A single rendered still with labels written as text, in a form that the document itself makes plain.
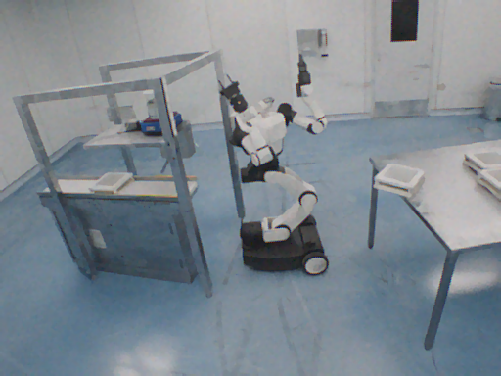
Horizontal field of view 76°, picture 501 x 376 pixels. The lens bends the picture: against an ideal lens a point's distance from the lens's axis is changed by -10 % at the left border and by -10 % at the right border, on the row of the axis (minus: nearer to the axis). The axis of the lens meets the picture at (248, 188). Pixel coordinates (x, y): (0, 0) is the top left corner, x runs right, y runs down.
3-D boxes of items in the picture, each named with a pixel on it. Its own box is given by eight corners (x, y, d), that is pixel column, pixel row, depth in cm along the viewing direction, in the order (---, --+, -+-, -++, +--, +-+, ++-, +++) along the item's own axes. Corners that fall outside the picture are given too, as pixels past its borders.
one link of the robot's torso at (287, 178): (310, 212, 263) (258, 182, 250) (306, 200, 278) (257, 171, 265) (323, 197, 257) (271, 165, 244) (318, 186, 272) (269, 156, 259)
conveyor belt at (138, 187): (198, 187, 252) (197, 181, 249) (184, 207, 231) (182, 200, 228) (59, 184, 290) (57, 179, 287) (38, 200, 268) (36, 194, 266)
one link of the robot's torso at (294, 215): (269, 238, 272) (305, 191, 253) (267, 223, 290) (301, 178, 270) (286, 246, 276) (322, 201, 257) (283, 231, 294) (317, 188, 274)
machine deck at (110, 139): (191, 125, 234) (190, 119, 232) (165, 148, 202) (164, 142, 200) (115, 129, 251) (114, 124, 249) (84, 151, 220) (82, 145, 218)
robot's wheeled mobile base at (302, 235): (244, 278, 271) (238, 245, 255) (243, 238, 316) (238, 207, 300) (325, 268, 268) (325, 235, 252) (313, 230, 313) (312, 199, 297)
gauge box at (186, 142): (196, 151, 243) (191, 124, 233) (190, 158, 234) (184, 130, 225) (168, 152, 249) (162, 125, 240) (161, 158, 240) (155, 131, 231)
